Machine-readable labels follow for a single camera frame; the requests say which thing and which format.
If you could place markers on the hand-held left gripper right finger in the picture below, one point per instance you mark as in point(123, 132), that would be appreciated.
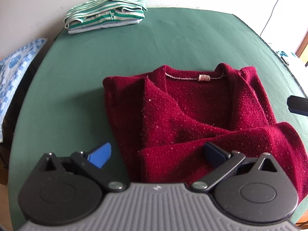
point(214, 154)

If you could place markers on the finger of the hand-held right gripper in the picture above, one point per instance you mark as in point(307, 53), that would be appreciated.
point(297, 104)

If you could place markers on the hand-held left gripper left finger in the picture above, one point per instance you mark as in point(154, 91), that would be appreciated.
point(101, 154)

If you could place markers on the dark red knit sweater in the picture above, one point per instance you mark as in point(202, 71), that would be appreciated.
point(192, 105)

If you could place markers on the white side table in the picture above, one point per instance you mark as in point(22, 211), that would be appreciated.
point(296, 72)

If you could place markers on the blue plastic item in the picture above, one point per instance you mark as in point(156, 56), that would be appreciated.
point(282, 53)

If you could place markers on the green felt table cover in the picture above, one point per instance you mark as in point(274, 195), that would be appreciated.
point(120, 53)

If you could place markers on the blue white patterned towel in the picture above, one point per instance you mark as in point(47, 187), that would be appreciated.
point(14, 69)

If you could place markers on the green striped folded shirt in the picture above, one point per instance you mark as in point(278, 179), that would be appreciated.
point(101, 7)

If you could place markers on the wooden door frame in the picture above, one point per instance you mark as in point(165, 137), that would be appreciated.
point(303, 53)

